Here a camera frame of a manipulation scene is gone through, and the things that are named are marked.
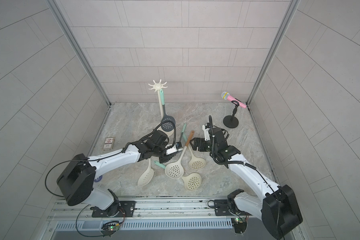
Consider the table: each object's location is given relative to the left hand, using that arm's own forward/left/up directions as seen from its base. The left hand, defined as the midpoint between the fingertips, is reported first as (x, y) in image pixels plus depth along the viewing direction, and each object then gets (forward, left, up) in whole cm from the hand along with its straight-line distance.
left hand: (176, 152), depth 84 cm
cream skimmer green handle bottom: (-14, -9, -5) cm, 18 cm away
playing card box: (+7, +43, -4) cm, 44 cm away
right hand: (+3, -11, +7) cm, 13 cm away
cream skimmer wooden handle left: (-12, +16, -5) cm, 21 cm away
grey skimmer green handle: (+14, +6, +5) cm, 16 cm away
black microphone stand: (+26, -38, -5) cm, 46 cm away
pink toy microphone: (+30, -30, +16) cm, 46 cm away
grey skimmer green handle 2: (+16, -3, -3) cm, 16 cm away
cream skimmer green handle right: (-4, -11, -4) cm, 12 cm away
